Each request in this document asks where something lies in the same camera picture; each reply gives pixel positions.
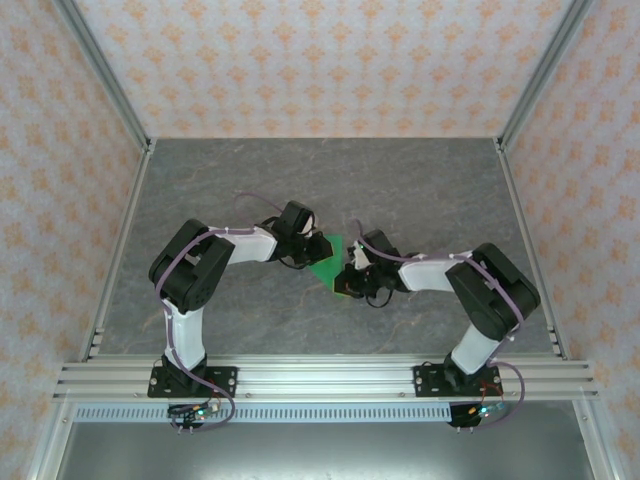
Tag green paper sheet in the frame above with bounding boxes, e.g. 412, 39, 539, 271
305, 233, 351, 300

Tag grey metal sheet panel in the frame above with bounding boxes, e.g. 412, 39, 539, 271
52, 422, 594, 480

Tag small control board with LED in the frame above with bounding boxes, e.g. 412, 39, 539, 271
467, 399, 507, 420
167, 399, 222, 420

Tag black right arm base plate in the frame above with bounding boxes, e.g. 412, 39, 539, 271
412, 364, 504, 399

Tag aluminium mounting rail beam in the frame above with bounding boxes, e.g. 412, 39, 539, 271
52, 354, 600, 401

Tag grey slotted cable duct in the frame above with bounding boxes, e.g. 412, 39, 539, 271
73, 404, 454, 424

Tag aluminium table side rail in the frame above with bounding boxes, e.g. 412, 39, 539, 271
494, 139, 570, 362
79, 139, 157, 362

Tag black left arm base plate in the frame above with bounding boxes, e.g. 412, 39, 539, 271
147, 366, 239, 399

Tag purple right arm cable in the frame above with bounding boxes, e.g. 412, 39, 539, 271
349, 218, 526, 431

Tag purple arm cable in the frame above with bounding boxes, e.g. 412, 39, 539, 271
154, 192, 291, 434
349, 218, 526, 431

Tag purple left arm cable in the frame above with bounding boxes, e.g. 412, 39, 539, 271
154, 192, 291, 434

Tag aluminium frame post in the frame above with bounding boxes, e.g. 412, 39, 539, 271
52, 0, 156, 156
493, 0, 597, 154

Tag aluminium frame leg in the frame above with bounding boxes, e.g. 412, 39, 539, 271
27, 399, 76, 480
572, 399, 616, 480

